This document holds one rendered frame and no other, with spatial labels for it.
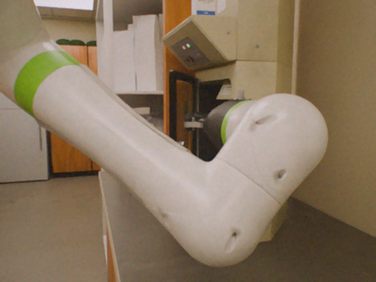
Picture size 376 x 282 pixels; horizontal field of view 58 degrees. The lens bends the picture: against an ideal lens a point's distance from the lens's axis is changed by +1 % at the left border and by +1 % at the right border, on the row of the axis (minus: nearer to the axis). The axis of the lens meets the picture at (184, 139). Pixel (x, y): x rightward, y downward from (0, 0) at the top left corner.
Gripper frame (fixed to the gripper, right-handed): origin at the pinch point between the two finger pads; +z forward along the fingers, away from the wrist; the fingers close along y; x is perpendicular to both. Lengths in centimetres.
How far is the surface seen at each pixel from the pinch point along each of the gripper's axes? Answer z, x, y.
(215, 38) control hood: 4.5, -18.7, -6.2
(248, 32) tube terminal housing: 4.5, -20.7, -14.7
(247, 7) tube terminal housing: 4.5, -26.4, -14.0
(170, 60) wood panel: 41.5, -17.3, -4.5
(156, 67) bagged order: 131, -22, -18
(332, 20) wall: 25, -30, -55
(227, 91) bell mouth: 15.4, -6.7, -14.4
